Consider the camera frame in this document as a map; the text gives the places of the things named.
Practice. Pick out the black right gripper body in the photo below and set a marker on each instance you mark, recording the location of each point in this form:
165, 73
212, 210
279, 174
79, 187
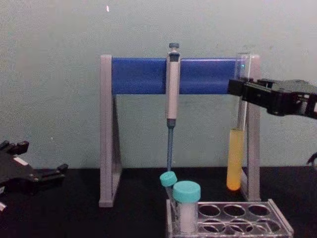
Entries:
287, 99

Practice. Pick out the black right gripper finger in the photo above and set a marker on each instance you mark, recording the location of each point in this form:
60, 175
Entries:
247, 91
263, 83

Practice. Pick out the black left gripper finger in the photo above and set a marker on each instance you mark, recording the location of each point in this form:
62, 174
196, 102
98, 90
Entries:
17, 146
53, 174

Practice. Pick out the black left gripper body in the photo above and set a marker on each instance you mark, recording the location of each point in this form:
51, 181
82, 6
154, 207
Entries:
17, 173

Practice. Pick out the glass tube with yellow liquid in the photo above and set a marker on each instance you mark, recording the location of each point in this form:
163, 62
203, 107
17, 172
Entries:
234, 161

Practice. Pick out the black table cloth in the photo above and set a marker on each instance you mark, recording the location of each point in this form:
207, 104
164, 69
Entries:
74, 213

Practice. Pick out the grey pipette with blue tip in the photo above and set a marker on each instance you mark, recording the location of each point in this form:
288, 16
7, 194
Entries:
172, 86

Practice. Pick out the grey and blue pipette stand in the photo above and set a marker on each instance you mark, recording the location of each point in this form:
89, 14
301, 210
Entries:
146, 74

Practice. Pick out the narrow tube with teal cap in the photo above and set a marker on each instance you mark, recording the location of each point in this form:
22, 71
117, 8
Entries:
168, 179

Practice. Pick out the wide tube with teal cap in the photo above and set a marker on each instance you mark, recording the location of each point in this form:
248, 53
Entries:
187, 198

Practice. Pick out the clear plastic tube rack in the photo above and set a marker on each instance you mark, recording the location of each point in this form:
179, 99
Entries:
235, 218

